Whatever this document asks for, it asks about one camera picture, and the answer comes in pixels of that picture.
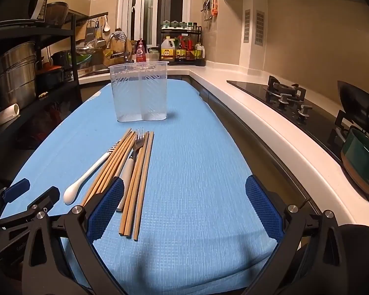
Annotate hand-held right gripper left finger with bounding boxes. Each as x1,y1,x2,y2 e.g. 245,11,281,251
21,177,126,295

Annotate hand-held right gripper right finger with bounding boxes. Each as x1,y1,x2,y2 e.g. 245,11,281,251
243,175,347,295

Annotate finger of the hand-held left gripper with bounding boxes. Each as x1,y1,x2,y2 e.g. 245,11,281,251
0,177,31,222
0,186,61,227

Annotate white spoon striped handle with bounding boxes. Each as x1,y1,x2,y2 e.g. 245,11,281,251
63,141,121,206

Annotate white handled metal fork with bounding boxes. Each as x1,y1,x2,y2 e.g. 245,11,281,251
116,128,146,212

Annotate pile of wooden chopsticks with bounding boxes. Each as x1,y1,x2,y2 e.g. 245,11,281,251
80,128,155,242

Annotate clear plastic utensil holder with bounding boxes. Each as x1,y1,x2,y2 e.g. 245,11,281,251
108,61,169,123

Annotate white paper roll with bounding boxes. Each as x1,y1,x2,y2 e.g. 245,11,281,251
0,103,20,130

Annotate blue table cloth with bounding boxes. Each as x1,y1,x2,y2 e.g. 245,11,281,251
0,78,279,295

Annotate green cooking pot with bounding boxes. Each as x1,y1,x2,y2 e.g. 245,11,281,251
341,126,369,195

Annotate large steel stock pot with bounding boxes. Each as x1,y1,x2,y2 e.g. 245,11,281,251
0,41,39,111

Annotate black pot red lid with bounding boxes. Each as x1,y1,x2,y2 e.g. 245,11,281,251
35,64,65,91

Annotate black gas cooktop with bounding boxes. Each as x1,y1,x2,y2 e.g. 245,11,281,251
227,75,369,211

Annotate black wok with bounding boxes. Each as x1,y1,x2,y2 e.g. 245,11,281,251
337,80,369,136

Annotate green basin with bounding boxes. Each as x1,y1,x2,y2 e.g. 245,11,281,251
69,52,93,65

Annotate black metal shelf rack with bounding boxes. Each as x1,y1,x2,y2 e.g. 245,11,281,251
0,12,83,173

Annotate red dish soap bottle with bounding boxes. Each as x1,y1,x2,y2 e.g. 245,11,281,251
136,38,146,63

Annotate chrome kitchen faucet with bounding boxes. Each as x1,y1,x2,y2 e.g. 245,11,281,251
106,32,133,62

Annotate yellow cooking oil jug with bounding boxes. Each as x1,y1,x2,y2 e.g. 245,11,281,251
160,36,176,61

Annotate hanging metal grater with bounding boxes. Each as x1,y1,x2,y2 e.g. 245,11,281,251
86,20,100,42

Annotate black spice rack with bottles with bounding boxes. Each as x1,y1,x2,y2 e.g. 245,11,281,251
159,21,207,66

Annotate dark bowl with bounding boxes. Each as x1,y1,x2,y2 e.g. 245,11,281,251
45,1,69,27

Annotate kitchen window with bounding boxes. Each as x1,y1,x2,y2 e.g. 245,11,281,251
118,0,193,48

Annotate hanging kitchen tools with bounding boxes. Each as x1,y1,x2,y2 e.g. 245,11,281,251
202,0,219,22

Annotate wide wall vent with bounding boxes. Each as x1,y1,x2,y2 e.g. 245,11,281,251
255,10,265,44

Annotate narrow wall vent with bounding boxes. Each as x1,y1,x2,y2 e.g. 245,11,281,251
244,9,251,43

